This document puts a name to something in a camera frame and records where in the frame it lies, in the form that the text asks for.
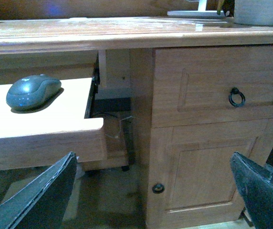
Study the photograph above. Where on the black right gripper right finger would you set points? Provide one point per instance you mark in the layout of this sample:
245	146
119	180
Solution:
255	185

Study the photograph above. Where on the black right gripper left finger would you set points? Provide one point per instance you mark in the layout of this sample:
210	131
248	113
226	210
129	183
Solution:
43	202

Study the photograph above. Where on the wooden sliding keyboard tray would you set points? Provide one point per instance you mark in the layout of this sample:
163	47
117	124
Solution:
44	137

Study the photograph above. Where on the grey computer mouse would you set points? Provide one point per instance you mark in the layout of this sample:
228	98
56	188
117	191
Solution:
32	92

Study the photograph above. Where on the black cabinet door knob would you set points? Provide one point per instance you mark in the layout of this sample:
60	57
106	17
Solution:
158	188

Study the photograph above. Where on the wooden desk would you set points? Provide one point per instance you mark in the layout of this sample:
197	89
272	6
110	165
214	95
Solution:
182	72

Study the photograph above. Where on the grey plant pot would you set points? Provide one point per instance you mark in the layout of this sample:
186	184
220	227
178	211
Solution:
254	12

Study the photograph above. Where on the green plant leaves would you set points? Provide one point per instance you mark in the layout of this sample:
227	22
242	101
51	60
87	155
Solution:
227	7

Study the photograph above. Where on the white desk lamp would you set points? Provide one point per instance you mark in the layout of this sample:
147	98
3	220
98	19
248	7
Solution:
200	13

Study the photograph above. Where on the black drawer ring pull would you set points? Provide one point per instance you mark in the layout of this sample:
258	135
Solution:
236	98

